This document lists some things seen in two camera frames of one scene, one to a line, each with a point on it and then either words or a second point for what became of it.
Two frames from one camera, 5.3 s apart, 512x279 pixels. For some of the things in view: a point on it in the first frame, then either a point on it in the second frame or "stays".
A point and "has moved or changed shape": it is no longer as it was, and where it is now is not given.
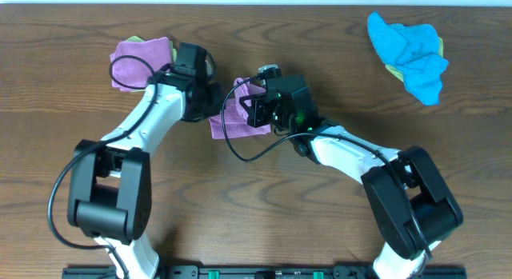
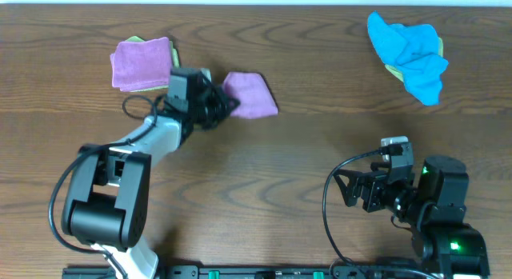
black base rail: [258, 272] stays
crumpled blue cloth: [414, 50] stays
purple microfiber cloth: [236, 116] has moved or changed shape
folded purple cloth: [134, 62] stays
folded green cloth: [174, 51] stays
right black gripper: [254, 109] to [374, 181]
